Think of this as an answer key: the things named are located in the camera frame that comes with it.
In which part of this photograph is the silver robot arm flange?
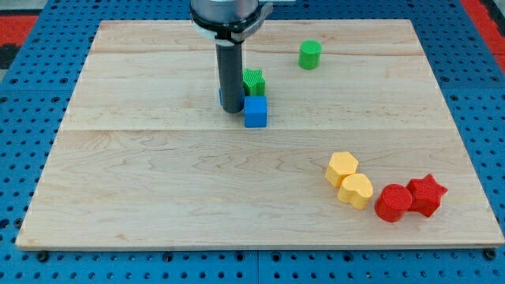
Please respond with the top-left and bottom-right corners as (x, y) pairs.
(189, 0), (273, 47)

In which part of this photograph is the blue cube block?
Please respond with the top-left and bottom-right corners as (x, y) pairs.
(244, 96), (267, 128)

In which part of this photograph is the blue block behind rod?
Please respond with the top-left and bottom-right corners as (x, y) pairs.
(219, 88), (224, 107)

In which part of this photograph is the green star block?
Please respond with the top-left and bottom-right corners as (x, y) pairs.
(242, 68), (266, 96)

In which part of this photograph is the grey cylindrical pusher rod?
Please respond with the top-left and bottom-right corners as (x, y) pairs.
(215, 44), (245, 114)

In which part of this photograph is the yellow hexagon block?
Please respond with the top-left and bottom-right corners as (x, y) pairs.
(325, 151), (359, 188)

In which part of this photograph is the light wooden board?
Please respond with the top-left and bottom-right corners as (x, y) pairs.
(16, 20), (504, 252)

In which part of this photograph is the green cylinder block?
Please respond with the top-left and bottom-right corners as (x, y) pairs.
(298, 39), (322, 70)

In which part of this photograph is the yellow heart block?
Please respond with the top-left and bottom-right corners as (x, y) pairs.
(337, 174), (373, 210)

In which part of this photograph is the red cylinder block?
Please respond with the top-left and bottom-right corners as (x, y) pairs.
(374, 184), (413, 222)

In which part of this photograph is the red star block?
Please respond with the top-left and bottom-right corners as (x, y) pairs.
(406, 174), (448, 218)

